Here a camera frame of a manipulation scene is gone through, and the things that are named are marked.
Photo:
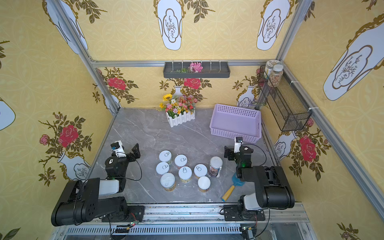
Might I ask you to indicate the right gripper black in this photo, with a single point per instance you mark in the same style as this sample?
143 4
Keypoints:
233 153

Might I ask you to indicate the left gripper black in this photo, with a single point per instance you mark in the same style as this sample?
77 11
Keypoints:
129 156

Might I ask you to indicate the tall yellow can plastic lid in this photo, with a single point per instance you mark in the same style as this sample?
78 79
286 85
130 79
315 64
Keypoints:
216 164

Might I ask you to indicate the purple plastic basket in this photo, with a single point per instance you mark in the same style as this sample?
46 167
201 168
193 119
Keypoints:
230 122

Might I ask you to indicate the small yellow can plastic lid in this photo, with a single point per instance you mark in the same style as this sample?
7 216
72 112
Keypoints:
204 184

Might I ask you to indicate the orange can plastic lid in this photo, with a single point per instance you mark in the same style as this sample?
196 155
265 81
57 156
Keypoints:
168 182

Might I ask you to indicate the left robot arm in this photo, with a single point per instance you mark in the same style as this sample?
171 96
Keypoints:
83 201

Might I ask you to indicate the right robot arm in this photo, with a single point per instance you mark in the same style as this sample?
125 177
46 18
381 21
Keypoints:
272 189

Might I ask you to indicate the orange label tin can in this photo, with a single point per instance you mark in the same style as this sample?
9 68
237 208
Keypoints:
200 170

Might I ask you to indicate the yellow label tin can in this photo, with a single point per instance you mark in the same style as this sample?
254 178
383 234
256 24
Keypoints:
185 174

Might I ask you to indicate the flower pot white fence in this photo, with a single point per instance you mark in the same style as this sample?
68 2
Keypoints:
179 109

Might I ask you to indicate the spice jar white lid front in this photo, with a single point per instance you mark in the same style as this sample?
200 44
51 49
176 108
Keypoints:
276 75

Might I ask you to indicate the spice jar white lid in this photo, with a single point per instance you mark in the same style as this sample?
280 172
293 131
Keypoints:
269 67
276 75

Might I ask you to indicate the pink flower on shelf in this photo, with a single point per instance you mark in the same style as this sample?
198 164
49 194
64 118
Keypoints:
196 67

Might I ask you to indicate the spice jar white lid rear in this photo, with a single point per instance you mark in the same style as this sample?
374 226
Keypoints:
269 67

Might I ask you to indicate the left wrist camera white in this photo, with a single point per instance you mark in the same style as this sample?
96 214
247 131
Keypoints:
118 149

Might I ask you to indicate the blue garden fork yellow handle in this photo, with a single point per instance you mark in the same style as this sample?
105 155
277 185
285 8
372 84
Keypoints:
236 183

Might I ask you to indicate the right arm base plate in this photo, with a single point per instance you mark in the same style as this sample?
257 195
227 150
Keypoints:
233 213

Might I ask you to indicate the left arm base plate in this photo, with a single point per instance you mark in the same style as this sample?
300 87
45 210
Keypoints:
129 214

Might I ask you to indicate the black wire wall basket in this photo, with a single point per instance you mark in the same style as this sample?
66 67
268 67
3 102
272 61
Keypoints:
288 106

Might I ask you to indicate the grey wall shelf tray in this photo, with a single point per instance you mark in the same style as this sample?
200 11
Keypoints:
180 69

